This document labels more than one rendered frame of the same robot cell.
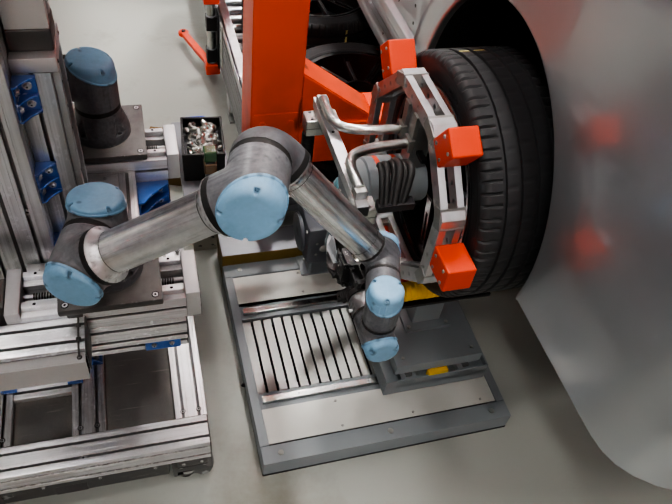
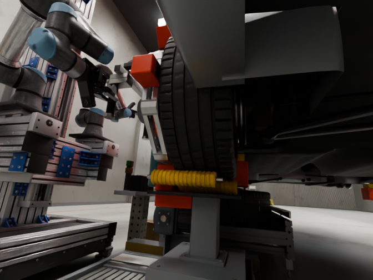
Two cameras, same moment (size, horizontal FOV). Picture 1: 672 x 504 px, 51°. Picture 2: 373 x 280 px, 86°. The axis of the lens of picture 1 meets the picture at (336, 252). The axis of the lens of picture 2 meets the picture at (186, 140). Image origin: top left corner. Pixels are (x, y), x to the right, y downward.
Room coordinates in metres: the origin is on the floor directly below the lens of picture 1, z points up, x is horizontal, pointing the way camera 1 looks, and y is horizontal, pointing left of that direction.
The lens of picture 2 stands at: (0.76, -0.77, 0.45)
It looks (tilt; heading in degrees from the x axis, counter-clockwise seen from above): 15 degrees up; 39
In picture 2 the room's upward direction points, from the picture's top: 4 degrees clockwise
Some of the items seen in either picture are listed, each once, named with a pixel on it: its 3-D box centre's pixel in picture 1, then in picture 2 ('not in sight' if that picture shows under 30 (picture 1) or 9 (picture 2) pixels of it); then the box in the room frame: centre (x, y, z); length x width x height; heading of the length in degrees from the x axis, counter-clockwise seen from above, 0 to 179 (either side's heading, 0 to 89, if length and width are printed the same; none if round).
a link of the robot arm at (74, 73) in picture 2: (364, 305); (72, 66); (0.97, -0.08, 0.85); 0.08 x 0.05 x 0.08; 112
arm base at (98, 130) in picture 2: (99, 116); (94, 131); (1.45, 0.68, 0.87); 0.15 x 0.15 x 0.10
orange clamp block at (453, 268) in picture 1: (452, 267); (147, 71); (1.13, -0.28, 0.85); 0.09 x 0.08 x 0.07; 22
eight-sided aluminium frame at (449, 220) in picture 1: (407, 178); (175, 109); (1.42, -0.16, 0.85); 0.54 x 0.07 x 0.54; 22
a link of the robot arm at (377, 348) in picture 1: (376, 333); (53, 49); (0.90, -0.11, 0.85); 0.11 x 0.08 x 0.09; 22
